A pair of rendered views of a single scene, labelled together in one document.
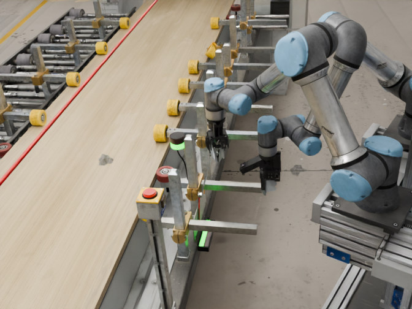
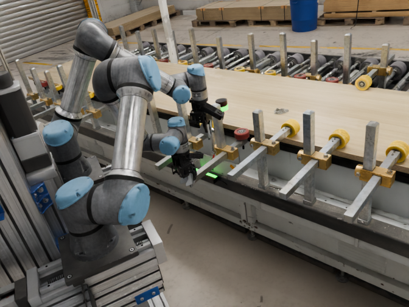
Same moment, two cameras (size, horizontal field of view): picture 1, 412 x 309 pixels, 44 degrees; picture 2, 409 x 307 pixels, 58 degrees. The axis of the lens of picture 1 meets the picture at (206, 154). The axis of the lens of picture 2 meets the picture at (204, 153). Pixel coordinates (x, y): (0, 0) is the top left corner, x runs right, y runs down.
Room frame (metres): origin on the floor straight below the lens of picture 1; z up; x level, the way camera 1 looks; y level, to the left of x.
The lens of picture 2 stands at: (2.54, -1.40, 1.83)
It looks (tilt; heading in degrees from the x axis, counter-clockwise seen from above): 30 degrees down; 123
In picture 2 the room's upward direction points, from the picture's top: 10 degrees counter-clockwise
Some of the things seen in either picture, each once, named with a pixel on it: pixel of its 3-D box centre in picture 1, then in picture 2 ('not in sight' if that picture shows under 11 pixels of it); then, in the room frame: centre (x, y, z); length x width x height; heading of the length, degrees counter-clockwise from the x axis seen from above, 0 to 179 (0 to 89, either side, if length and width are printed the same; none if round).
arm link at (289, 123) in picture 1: (292, 127); (167, 142); (1.68, -0.34, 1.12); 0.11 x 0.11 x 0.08; 17
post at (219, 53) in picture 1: (221, 92); (367, 176); (2.43, -0.11, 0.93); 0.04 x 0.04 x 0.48; 77
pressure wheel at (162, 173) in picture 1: (166, 181); (242, 139); (1.77, 0.18, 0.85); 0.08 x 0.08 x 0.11
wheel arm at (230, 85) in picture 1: (228, 85); (375, 180); (2.46, -0.15, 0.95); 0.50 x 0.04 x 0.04; 77
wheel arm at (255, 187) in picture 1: (210, 185); (220, 158); (1.72, -0.01, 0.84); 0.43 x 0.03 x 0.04; 77
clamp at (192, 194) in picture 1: (194, 186); (225, 151); (1.72, 0.06, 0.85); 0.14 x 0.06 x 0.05; 167
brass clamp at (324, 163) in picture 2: not in sight; (313, 158); (2.21, -0.06, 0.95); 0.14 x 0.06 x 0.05; 167
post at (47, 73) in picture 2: not in sight; (56, 98); (-0.01, 0.45, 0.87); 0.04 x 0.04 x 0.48; 77
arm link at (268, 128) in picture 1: (268, 130); (177, 130); (1.67, -0.25, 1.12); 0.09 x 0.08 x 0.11; 107
